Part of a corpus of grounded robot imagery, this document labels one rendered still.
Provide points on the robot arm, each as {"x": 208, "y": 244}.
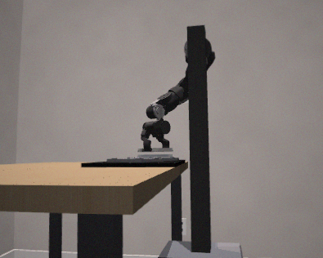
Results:
{"x": 178, "y": 94}

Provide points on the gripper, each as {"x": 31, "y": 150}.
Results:
{"x": 156, "y": 129}

